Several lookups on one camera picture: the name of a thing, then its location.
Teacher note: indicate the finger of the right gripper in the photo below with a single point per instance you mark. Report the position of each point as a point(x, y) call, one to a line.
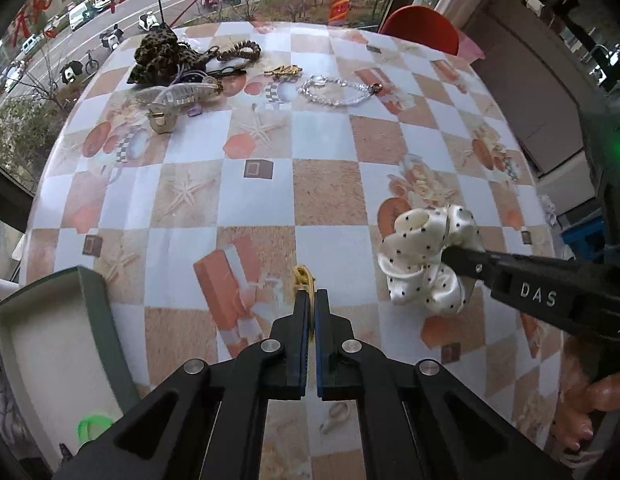
point(494, 267)

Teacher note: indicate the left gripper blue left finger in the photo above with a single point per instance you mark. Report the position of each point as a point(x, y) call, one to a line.
point(287, 369)

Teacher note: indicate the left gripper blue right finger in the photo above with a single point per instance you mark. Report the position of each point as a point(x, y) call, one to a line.
point(335, 373)

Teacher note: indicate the cream polka dot scrunchie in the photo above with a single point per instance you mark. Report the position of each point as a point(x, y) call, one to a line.
point(411, 258)

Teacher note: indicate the green translucent bangle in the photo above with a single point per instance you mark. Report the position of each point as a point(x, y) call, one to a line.
point(92, 426)

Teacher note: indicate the black small claw clip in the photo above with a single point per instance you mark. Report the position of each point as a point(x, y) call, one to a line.
point(66, 454)

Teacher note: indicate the person right hand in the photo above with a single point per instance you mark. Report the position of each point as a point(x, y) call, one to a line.
point(587, 419)

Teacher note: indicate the blue plastic stool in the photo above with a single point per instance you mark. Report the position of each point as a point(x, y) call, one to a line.
point(587, 239)

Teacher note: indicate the checkered patterned tablecloth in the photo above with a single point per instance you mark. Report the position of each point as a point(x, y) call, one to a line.
point(196, 232)

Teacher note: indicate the grey shallow tray box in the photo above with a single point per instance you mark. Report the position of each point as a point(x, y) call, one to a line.
point(60, 352)

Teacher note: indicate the red plastic chair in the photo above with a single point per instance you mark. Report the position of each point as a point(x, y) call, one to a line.
point(422, 25)

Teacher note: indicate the gold bow hair clip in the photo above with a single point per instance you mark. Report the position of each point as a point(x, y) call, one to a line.
point(284, 72)

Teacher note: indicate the large clear claw clip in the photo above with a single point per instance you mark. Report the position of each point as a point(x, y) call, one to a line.
point(158, 99)

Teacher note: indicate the leopard print scrunchie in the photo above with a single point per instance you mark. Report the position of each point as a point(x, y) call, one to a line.
point(161, 55)

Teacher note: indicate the gold square ring clip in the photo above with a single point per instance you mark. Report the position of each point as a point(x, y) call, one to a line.
point(162, 122)

